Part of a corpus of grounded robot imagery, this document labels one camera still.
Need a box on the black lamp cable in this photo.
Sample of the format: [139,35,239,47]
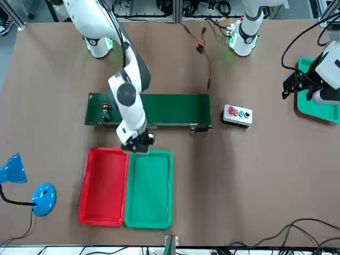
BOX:
[0,209,38,245]

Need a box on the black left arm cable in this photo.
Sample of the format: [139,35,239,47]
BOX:
[281,18,340,72]

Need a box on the grey push button control box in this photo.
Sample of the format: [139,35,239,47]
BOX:
[222,104,253,129]

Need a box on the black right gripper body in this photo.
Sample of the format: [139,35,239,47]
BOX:
[121,131,156,155]

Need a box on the red plastic tray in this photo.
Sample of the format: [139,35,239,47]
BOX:
[77,147,130,227]

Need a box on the green belt conveyor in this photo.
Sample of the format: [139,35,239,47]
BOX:
[84,92,213,134]

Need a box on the black red conveyor cable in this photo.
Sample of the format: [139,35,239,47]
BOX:
[179,22,213,94]

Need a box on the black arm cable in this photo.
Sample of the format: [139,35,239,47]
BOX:
[281,18,340,72]
[98,0,131,69]

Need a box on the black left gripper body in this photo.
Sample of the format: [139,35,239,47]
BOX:
[292,69,325,92]

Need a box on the blue desk lamp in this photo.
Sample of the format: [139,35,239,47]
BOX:
[0,151,57,217]

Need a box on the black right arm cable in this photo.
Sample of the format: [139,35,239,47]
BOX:
[98,0,131,69]

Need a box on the person's foot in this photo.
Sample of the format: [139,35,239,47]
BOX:
[0,15,15,37]

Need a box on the green plastic tray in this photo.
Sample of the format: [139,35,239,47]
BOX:
[124,149,174,230]
[294,56,340,123]

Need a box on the aluminium frame post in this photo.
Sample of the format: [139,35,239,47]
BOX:
[317,0,340,26]
[0,0,26,30]
[171,0,183,23]
[164,235,180,255]

